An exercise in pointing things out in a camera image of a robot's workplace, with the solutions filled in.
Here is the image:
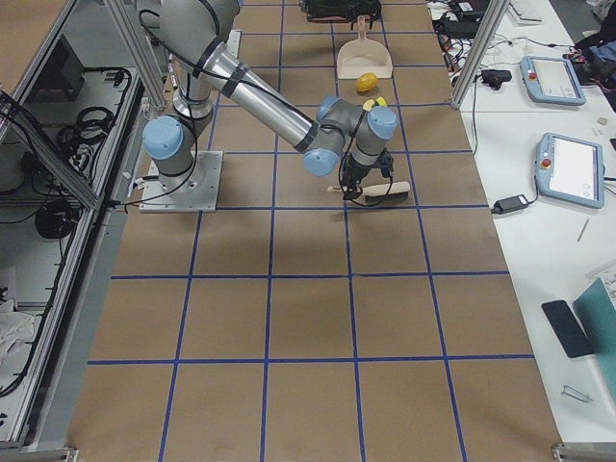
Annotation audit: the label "aluminium frame post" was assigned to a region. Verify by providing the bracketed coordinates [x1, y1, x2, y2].
[451, 0, 508, 109]

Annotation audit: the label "blue teach pendant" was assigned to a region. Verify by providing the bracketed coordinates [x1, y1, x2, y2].
[534, 133, 604, 209]
[520, 56, 586, 106]

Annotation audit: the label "white hand brush black bristles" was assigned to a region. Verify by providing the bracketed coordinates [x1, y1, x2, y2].
[327, 181, 411, 206]

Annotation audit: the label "near blue teach pendant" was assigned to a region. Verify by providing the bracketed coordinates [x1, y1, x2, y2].
[534, 133, 604, 209]

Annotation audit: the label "beige plastic dustpan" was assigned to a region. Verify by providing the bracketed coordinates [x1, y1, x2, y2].
[337, 15, 393, 80]

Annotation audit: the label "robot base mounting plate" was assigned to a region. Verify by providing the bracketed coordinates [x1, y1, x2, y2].
[139, 150, 224, 213]

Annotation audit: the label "black power adapter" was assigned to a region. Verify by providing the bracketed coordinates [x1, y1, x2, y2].
[491, 194, 530, 216]

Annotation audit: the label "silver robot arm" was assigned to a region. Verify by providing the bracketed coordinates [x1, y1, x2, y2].
[147, 1, 398, 200]

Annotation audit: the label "yellow green sponge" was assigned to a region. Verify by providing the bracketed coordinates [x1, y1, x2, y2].
[362, 96, 387, 112]

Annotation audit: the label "black webcam on table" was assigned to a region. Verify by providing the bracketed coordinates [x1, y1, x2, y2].
[481, 69, 512, 90]

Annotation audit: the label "black smartphone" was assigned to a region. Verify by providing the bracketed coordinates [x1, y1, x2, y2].
[541, 300, 595, 358]

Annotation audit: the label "black equipment case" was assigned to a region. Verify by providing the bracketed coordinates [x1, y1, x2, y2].
[298, 0, 382, 23]

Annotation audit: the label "far blue teach pendant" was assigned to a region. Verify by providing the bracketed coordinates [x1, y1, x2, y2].
[520, 56, 586, 106]

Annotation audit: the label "teal notebook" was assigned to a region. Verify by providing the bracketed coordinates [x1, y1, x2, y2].
[574, 278, 615, 398]

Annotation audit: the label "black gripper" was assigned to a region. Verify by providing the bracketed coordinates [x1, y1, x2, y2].
[342, 152, 394, 200]

